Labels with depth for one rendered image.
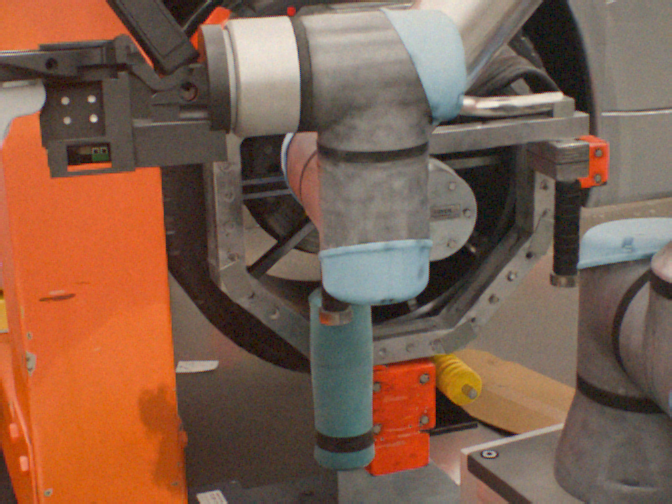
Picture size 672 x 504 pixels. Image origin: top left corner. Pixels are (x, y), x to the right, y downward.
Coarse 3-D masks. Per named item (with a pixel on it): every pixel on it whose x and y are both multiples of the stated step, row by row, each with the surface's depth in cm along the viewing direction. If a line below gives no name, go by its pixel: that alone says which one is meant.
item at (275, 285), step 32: (448, 160) 209; (480, 160) 211; (512, 160) 210; (256, 192) 199; (288, 192) 201; (480, 192) 220; (512, 192) 212; (480, 224) 217; (448, 256) 220; (480, 256) 213; (288, 288) 221; (448, 288) 213; (384, 320) 211
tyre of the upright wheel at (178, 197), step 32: (224, 0) 197; (256, 0) 189; (288, 0) 190; (320, 0) 192; (352, 0) 193; (192, 32) 198; (192, 192) 193; (192, 224) 195; (512, 224) 214; (192, 256) 196; (192, 288) 198; (224, 320) 201; (256, 320) 203; (256, 352) 205; (288, 352) 206
